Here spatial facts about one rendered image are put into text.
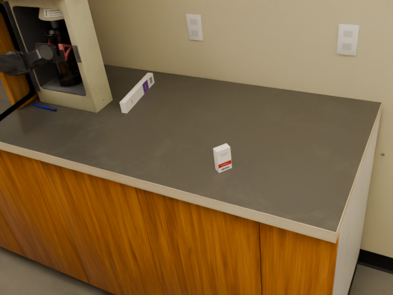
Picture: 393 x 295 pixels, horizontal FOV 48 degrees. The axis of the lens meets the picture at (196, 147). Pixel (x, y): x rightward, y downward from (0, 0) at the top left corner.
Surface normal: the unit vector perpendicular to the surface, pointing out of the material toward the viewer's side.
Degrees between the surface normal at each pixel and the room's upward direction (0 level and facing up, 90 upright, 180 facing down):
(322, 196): 0
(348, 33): 90
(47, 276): 0
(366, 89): 90
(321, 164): 0
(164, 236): 90
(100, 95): 90
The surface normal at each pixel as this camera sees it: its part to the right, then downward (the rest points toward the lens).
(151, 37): -0.46, 0.56
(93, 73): 0.88, 0.19
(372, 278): -0.11, -0.80
